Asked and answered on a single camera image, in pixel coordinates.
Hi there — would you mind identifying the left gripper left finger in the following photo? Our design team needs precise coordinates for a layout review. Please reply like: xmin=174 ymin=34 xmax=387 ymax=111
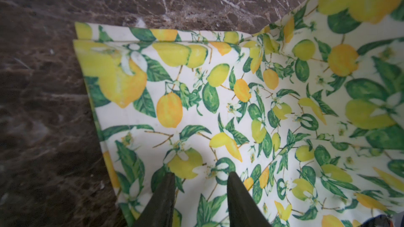
xmin=133 ymin=172 xmax=175 ymax=227

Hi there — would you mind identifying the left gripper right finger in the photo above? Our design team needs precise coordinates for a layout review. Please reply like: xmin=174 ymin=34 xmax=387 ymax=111
xmin=227 ymin=172 xmax=271 ymax=227

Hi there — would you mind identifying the lemon print skirt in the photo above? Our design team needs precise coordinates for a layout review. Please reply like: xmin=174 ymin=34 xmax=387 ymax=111
xmin=73 ymin=0 xmax=404 ymax=227

